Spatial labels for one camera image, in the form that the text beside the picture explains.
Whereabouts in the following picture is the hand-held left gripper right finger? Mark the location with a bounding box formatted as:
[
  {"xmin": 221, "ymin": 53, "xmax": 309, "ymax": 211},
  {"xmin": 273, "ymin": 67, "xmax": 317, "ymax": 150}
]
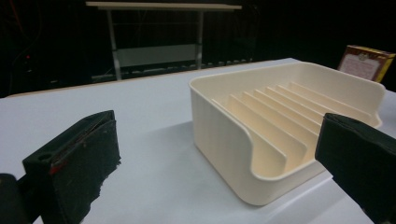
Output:
[{"xmin": 314, "ymin": 112, "xmax": 396, "ymax": 224}]

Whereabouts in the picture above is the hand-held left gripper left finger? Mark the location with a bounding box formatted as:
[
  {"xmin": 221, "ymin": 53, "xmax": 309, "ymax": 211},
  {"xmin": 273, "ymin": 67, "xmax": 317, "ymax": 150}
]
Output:
[{"xmin": 21, "ymin": 109, "xmax": 121, "ymax": 224}]

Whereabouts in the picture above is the red and gold box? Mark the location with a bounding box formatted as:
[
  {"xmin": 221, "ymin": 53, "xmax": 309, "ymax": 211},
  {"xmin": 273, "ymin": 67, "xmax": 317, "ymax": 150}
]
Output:
[{"xmin": 336, "ymin": 44, "xmax": 396, "ymax": 84}]

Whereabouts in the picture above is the cream slotted plastic rack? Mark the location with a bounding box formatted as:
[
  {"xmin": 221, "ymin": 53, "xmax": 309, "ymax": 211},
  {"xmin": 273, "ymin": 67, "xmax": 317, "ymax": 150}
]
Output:
[{"xmin": 189, "ymin": 61, "xmax": 387, "ymax": 207}]

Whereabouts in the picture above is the white metal-legged table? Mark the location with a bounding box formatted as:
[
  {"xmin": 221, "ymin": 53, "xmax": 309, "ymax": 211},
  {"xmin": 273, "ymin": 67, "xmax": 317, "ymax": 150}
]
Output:
[{"xmin": 85, "ymin": 1, "xmax": 243, "ymax": 81}]

